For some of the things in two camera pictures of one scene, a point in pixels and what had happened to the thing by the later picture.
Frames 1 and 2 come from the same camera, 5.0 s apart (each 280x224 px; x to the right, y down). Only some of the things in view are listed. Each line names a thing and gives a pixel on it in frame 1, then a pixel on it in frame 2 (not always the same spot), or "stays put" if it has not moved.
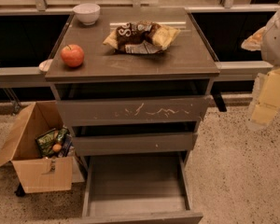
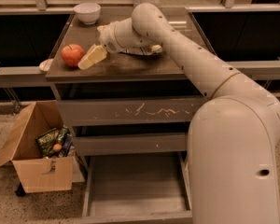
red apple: x=73 y=55 stays put
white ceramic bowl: x=88 y=13 stays put
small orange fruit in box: x=57 y=147 stays put
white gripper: x=277 y=41 -> x=107 y=37
